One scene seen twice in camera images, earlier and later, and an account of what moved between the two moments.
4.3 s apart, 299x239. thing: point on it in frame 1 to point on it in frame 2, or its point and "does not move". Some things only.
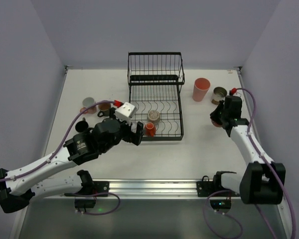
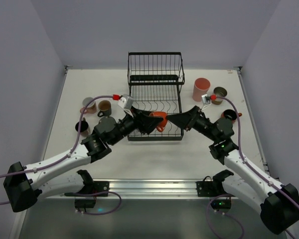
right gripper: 219,115 to 195,118
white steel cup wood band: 219,94 does not move
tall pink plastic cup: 201,87 does not move
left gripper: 129,132 to 137,118
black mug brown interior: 80,126 does not move
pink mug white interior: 86,102 does not move
